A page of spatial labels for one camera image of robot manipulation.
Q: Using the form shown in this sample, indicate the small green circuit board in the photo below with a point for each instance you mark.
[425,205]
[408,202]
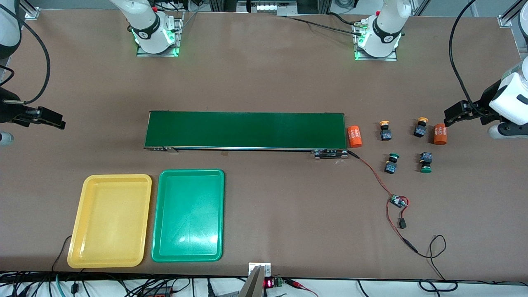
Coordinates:
[398,201]

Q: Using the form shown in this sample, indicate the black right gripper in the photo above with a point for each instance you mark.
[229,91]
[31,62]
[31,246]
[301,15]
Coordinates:
[8,110]

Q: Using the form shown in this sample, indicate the yellow push button switch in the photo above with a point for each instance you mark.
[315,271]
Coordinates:
[420,130]
[385,134]

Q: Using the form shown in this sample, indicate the aluminium frame profile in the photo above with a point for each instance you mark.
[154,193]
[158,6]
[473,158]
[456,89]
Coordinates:
[511,14]
[29,10]

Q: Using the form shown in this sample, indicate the green plastic tray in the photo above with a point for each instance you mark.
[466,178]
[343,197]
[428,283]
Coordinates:
[187,214]

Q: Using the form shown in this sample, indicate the red clip lead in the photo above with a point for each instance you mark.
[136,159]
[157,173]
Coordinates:
[301,285]

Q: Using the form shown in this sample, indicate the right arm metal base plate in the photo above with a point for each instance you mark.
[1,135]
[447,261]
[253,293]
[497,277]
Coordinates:
[144,54]

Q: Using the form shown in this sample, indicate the small black plug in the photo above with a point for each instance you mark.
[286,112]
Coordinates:
[402,224]

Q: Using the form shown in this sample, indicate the aluminium mounting bracket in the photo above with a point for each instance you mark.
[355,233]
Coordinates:
[266,267]

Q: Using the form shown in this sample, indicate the yellow plastic tray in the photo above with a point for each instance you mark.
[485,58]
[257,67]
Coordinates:
[109,220]

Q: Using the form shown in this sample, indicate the green push button switch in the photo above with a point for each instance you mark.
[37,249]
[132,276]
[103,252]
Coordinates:
[391,166]
[426,159]

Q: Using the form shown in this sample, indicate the red digit display module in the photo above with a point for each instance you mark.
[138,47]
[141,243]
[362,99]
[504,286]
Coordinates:
[270,283]

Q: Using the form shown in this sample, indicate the grey box with lights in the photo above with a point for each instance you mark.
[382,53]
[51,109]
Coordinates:
[266,6]

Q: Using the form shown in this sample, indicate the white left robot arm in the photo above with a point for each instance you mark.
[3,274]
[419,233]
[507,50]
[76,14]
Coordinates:
[385,29]

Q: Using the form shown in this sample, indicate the green conveyor belt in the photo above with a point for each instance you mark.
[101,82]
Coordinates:
[247,130]

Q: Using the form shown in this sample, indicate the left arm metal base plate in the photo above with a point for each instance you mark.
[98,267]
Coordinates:
[392,58]

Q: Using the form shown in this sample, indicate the orange cylinder with print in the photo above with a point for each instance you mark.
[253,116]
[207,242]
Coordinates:
[440,134]
[354,137]

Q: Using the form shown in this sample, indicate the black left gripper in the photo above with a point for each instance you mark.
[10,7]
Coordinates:
[485,100]

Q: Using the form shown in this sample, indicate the grey aluminium post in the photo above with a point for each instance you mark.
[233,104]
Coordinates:
[252,284]

